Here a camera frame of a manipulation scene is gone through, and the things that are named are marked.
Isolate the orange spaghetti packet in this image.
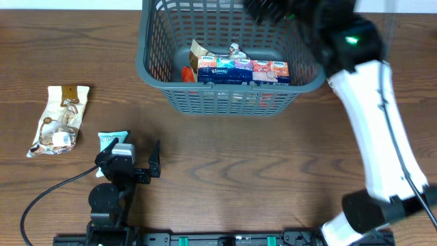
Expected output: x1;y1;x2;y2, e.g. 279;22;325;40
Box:
182;66;197;83

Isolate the beige rice bag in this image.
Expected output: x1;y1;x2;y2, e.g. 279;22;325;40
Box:
189;40;251;74

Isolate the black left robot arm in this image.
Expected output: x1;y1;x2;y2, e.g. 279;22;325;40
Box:
85;139;161;246

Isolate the beige nut snack bag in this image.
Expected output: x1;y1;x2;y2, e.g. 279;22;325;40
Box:
27;85;89;158

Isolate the grey plastic basket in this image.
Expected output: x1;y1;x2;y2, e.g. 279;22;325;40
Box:
136;0;326;115

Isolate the blue tissue multipack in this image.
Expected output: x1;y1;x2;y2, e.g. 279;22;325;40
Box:
197;56;290;85

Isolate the teal snack packet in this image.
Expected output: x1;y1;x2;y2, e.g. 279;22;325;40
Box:
95;130;131;178

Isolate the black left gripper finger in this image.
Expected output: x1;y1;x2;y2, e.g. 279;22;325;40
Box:
148;140;160;178
95;137;118;165

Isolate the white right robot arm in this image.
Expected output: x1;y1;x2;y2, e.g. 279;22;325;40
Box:
244;0;436;245

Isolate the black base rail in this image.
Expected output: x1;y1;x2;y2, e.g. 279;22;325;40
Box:
53;230;328;246

